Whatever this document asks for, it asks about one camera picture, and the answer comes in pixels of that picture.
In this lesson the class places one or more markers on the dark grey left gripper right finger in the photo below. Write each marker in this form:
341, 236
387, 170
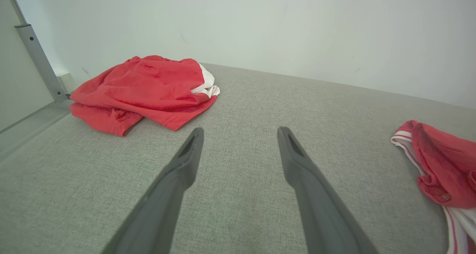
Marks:
316, 202

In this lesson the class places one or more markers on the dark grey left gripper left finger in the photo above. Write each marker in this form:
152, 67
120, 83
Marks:
163, 202

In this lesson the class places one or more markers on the grey metal frame post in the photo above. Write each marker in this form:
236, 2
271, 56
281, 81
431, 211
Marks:
37, 53

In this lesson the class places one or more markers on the red white Bulls jersey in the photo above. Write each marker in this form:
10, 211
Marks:
446, 164

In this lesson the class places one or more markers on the red white shorts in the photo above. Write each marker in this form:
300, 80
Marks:
148, 83

